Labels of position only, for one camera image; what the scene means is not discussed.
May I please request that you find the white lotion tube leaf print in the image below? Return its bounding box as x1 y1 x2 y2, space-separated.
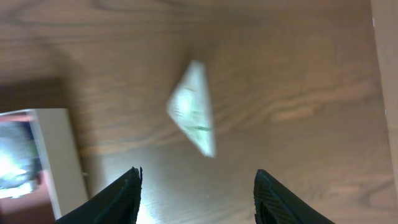
167 60 216 158

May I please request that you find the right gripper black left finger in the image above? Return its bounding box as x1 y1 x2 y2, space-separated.
55 167 142 224

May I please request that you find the clear foam soap pump bottle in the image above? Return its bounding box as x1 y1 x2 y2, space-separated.
1 121 42 198

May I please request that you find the white box pink interior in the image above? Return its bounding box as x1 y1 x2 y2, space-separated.
1 108 88 223

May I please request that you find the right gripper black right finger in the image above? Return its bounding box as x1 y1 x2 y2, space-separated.
253 169 333 224

